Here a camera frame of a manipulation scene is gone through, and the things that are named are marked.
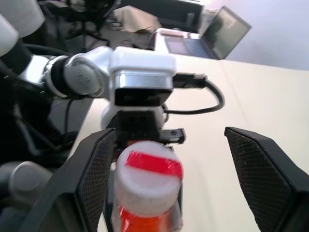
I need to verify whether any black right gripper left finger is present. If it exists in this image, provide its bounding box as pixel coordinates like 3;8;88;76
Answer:
23;127;118;232

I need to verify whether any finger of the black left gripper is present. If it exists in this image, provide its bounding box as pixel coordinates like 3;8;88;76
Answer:
103;137;121;228
171;144;184;229

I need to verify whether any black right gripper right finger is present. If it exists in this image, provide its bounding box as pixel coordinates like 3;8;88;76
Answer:
224;126;309;232

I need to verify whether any white-capped orange drink bottle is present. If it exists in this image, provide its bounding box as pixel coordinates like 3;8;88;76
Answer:
112;141;185;232

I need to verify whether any pink flat object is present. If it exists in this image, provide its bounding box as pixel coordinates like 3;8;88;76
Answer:
160;29;184;37

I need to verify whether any open grey laptop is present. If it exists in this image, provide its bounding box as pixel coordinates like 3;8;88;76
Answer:
165;5;253;60

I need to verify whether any black office chair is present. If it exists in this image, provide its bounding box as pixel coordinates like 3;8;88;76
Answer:
40;0;119;50

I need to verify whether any silver robot torso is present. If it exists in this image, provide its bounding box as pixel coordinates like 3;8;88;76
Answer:
0;0;53;211

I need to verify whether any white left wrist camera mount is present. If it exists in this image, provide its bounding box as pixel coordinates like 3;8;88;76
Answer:
100;46;177;132

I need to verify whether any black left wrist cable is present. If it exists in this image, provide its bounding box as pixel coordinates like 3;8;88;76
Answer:
164;72;226;116

